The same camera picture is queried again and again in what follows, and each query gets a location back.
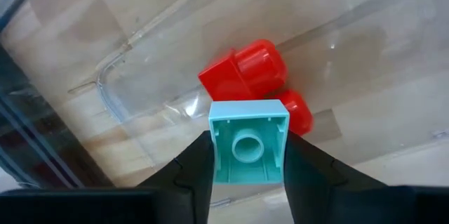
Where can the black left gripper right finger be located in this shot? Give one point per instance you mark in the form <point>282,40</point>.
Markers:
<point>333,203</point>

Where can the clear plastic bin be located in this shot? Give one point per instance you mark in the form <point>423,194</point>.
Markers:
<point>168,59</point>

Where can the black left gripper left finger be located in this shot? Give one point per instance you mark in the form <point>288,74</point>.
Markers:
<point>168,203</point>

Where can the red two-stud toy block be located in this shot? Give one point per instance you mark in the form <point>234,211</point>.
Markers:
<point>259,66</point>

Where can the small mint toy brick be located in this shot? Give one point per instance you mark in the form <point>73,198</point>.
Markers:
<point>245,109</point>

